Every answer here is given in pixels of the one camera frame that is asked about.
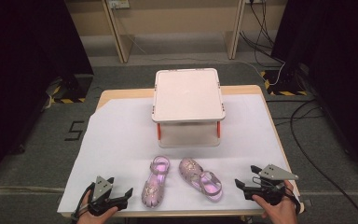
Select long black floor cable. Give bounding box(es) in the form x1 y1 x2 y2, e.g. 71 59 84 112
289 98 358 224

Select white table cloth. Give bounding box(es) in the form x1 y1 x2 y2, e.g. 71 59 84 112
57 93 302 214

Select right hand-held gripper cable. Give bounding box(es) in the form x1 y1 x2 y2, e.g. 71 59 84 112
283 186 302 217

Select white plastic shoe box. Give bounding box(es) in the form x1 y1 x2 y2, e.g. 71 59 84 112
151 67 227 148

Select beige wooden desk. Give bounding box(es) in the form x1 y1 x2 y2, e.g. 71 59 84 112
64 0 289 64

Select white floor cable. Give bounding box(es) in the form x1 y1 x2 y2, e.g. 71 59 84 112
113 7 287 87

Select hand-held gripper cable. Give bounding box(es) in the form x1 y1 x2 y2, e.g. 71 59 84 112
70 182 96 222
283 186 302 217

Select pink jelly sandal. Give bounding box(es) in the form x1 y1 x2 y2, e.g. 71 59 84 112
178 157 224 203
141 155 171 209

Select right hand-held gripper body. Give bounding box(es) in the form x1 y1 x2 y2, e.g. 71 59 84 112
243 163 299 206

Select left hand-held gripper cable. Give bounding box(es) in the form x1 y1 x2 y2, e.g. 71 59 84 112
70 182 96 222

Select white power outlet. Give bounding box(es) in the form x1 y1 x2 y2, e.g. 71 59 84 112
107 0 131 10

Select black curtain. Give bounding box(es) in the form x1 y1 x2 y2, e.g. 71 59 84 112
270 0 358 175
0 0 95 189

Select wooden table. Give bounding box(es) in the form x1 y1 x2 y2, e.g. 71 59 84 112
57 84 306 218

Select bundle of black cables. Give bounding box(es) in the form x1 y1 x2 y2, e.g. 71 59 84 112
238 0 286 68

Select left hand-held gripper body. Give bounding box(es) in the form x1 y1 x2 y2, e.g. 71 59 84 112
87 175 129 217

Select hazard striped stand base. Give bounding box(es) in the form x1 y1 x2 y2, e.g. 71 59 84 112
260 69 309 97
44 74 94 105

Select person's right hand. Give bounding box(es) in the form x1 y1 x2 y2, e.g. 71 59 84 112
251 180 297 224

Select person's left hand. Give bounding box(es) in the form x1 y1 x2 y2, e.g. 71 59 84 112
76 189 119 224

